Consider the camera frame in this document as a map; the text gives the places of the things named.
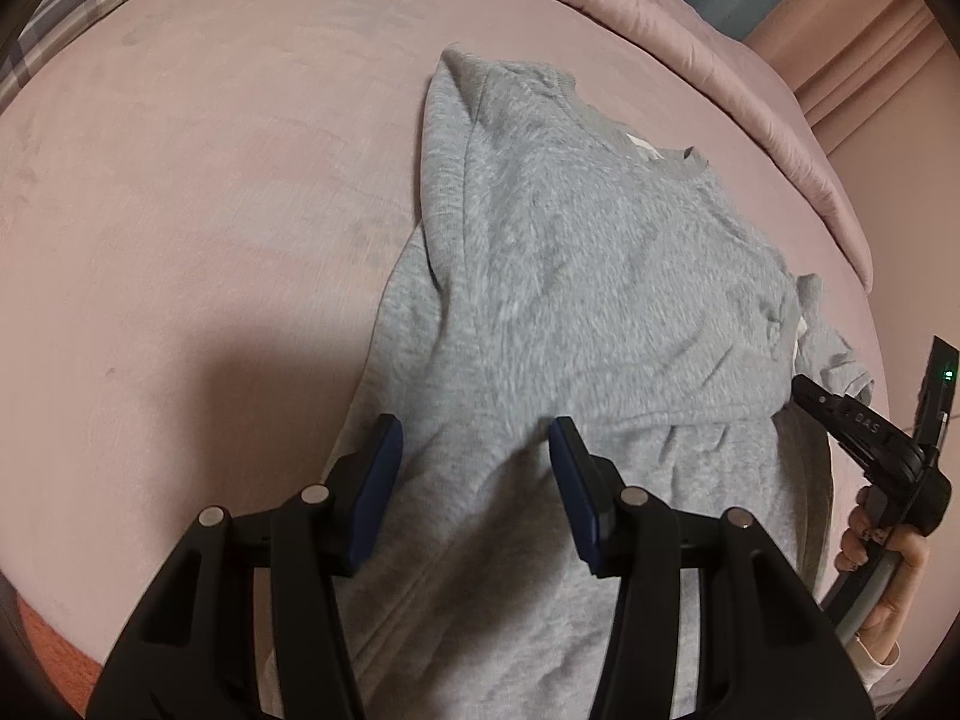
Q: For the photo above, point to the orange fluffy blanket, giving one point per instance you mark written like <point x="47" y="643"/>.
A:
<point x="56" y="664"/>

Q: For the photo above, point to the pink quilt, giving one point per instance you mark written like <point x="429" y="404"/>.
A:
<point x="712" y="60"/>

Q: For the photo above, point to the plaid pillow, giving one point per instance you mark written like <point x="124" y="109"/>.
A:
<point x="82" y="7"/>

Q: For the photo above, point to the person's right hand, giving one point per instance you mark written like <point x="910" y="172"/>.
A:
<point x="896" y="600"/>

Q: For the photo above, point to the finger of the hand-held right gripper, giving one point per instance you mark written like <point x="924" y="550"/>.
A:
<point x="847" y="416"/>

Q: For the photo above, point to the light grey sweatshirt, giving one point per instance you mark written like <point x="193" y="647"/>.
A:
<point x="577" y="300"/>

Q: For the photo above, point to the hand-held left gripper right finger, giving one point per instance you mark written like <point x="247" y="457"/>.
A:
<point x="579" y="487"/>

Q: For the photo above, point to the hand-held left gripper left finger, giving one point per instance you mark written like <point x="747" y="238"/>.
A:
<point x="375" y="480"/>

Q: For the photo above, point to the pink curtain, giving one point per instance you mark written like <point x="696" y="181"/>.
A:
<point x="862" y="60"/>

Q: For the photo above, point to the pink bed sheet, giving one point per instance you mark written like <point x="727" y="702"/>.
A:
<point x="202" y="240"/>

